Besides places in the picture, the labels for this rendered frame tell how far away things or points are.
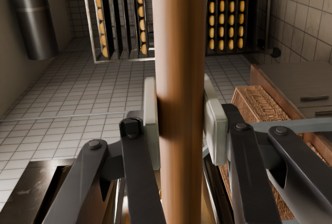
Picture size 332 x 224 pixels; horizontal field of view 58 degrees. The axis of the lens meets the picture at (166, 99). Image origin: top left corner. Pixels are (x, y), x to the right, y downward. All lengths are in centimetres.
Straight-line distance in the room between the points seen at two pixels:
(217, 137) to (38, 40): 319
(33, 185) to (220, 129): 193
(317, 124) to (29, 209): 151
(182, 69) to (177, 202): 10
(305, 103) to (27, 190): 162
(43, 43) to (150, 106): 317
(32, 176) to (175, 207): 193
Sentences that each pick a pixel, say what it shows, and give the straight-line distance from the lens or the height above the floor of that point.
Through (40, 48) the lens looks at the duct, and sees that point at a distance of 334.
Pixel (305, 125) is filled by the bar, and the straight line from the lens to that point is 129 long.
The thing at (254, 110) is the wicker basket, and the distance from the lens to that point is 156.
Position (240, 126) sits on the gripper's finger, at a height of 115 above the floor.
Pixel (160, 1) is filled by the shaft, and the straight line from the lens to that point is 16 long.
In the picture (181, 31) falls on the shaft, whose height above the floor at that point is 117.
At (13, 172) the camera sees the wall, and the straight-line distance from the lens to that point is 223.
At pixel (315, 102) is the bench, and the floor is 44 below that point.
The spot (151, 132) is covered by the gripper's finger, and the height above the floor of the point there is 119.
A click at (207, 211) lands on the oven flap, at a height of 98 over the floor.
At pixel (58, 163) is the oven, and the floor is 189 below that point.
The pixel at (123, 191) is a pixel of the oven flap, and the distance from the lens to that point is 161.
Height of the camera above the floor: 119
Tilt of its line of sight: 1 degrees down
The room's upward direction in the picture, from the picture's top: 94 degrees counter-clockwise
